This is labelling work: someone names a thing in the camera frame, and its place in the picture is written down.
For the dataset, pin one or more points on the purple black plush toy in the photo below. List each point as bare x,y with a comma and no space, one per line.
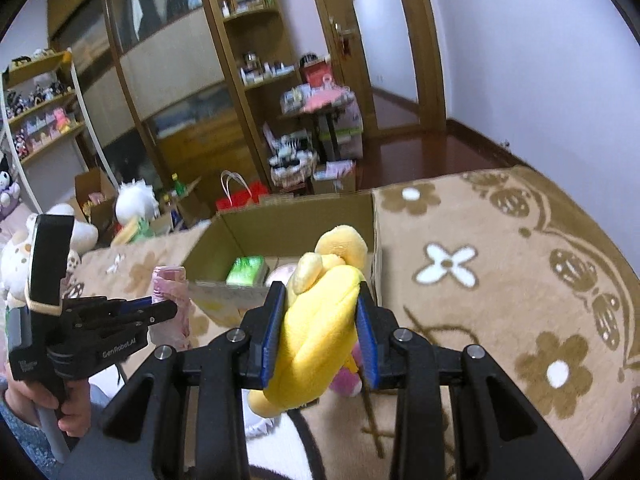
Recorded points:
7,185

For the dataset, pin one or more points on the yellow plush toy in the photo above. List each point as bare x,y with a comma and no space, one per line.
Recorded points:
320,310

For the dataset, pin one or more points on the wooden door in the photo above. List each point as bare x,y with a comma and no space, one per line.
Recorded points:
345,25

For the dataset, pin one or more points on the open cardboard box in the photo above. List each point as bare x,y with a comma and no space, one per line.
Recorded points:
95,195

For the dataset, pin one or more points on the person's left hand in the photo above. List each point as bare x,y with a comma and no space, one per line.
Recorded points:
60,405

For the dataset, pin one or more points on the beige flower-pattern blanket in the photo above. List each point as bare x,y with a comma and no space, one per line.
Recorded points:
500,280

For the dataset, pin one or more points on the person's left forearm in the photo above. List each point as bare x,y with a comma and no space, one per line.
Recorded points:
20,427

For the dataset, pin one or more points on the small black side table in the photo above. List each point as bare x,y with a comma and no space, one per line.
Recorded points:
325,115

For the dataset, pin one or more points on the wooden wardrobe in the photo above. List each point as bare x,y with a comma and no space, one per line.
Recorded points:
165,60

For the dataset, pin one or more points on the pink plush toy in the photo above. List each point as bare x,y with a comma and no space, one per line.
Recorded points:
345,382

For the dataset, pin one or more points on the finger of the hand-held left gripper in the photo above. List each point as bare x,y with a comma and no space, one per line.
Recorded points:
150,311

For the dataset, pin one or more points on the green soft packet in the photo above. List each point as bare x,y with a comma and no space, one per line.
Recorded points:
246,270

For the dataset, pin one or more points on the red paper bag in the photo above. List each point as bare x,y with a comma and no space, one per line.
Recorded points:
240,199

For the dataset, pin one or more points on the white fluffy plush toy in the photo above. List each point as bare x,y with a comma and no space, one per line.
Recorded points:
134,205

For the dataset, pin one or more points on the cardboard box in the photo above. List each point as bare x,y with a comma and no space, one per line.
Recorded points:
280,255
95,195

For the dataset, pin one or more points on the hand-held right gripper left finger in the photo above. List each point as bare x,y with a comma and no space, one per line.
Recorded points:
267,330

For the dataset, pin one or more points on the green bottle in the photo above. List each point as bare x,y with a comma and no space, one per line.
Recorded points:
179,186

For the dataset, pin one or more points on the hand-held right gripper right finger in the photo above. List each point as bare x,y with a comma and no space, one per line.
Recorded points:
364,340

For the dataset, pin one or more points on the wooden toy shelf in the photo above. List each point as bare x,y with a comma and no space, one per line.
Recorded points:
42,110

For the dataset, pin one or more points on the pink folded cloth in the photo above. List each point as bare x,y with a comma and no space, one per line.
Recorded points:
172,300

